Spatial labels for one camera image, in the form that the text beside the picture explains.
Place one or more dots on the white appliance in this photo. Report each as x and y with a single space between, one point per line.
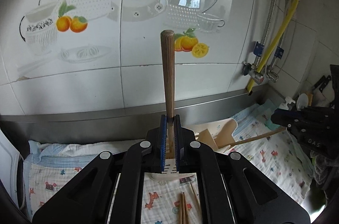
9 158

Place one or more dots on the printed white muslin cloth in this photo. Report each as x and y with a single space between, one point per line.
48 167

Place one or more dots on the wooden chopstick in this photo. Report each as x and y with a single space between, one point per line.
181 209
265 135
168 62
185 216
196 196

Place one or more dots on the cream plastic utensil holder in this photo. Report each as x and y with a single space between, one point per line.
217 135

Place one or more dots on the white ladle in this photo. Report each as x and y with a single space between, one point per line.
302 101

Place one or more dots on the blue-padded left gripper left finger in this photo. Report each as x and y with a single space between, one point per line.
162 141

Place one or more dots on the metal water valve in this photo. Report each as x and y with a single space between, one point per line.
271 75

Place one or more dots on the black-handled kitchen knife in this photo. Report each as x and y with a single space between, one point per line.
322 83

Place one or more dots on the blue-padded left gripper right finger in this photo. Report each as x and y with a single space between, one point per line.
178 142

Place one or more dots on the teal soap pump bottle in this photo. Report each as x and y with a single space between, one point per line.
288 102

